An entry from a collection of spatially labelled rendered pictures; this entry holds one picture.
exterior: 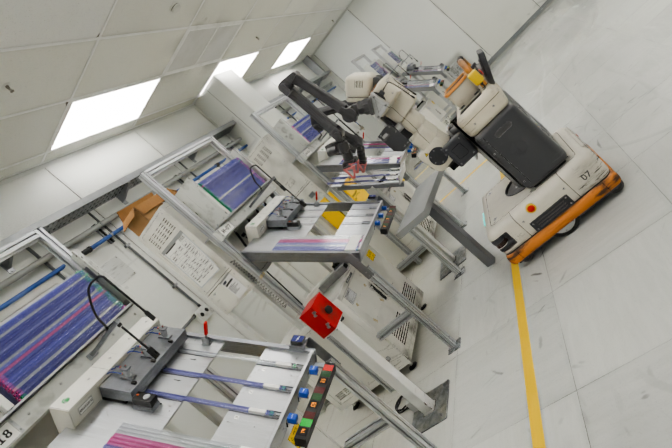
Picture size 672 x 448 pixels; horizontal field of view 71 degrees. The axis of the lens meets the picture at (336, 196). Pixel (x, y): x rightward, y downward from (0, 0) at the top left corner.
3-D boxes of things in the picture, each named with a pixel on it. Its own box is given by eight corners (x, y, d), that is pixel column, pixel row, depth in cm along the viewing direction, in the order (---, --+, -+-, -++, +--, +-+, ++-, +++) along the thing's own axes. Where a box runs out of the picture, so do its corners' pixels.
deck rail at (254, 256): (361, 261, 251) (360, 250, 248) (360, 262, 249) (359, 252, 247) (242, 259, 272) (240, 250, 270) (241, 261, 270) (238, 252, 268)
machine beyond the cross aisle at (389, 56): (475, 88, 886) (400, 20, 875) (474, 97, 813) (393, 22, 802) (425, 139, 949) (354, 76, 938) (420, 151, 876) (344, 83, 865)
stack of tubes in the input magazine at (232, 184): (266, 181, 323) (236, 155, 321) (232, 211, 278) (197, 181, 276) (256, 193, 328) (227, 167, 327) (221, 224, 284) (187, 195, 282)
